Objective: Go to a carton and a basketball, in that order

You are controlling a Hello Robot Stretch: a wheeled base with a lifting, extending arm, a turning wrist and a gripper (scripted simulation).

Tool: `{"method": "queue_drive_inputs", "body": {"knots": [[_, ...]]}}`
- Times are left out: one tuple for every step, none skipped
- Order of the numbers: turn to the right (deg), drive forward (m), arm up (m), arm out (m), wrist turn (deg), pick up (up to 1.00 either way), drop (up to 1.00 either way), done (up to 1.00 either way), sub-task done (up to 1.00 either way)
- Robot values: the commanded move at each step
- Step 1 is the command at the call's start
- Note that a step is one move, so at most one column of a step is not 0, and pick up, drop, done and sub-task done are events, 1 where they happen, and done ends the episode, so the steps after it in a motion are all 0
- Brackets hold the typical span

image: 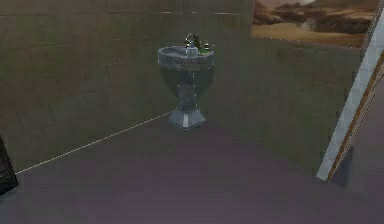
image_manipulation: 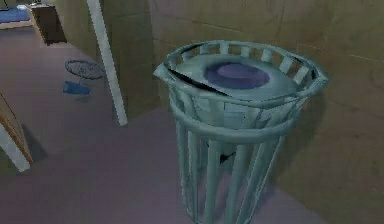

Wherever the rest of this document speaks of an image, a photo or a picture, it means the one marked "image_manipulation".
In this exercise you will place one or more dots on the teal slatted waste bin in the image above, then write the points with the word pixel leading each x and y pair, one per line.
pixel 213 116

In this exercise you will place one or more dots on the dark brown wooden cabinet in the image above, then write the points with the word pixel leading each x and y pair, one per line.
pixel 48 23

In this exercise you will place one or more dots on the blue bed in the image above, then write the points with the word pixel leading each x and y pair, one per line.
pixel 13 15

